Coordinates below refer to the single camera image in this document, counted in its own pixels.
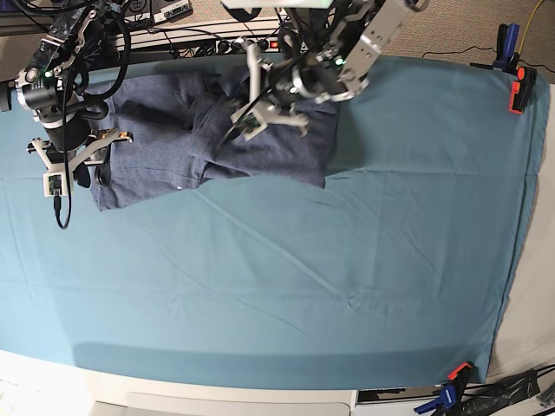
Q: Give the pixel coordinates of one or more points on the orange black clamp top right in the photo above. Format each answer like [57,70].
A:
[522,89]

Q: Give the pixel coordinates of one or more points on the black plastic bag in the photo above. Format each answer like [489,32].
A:
[503,393]

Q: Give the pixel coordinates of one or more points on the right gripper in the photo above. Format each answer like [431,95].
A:
[78,146]

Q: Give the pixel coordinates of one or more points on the white overhead camera mount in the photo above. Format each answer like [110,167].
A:
[248,4]

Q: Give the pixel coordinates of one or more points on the teal table cloth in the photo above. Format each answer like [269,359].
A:
[392,275]

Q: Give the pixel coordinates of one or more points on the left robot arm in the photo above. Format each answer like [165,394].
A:
[326,61]

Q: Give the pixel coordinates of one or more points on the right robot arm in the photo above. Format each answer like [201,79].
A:
[54,88]

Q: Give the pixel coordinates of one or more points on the orange blue clamp bottom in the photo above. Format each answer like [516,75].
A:
[450,394]

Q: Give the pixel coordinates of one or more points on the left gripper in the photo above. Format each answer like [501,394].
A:
[269,86]

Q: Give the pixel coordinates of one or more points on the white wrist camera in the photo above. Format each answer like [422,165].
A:
[54,184]
[249,122]

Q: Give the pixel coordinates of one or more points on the white power strip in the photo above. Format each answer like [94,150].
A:
[221,45]

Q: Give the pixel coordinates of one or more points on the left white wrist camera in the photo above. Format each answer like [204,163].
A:
[249,122]

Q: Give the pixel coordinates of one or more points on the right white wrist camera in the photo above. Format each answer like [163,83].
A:
[54,184]

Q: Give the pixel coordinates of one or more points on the black clamp left edge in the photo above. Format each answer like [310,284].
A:
[7,89]

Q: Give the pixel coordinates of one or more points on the blue-grey heathered T-shirt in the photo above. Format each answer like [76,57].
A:
[180,125]

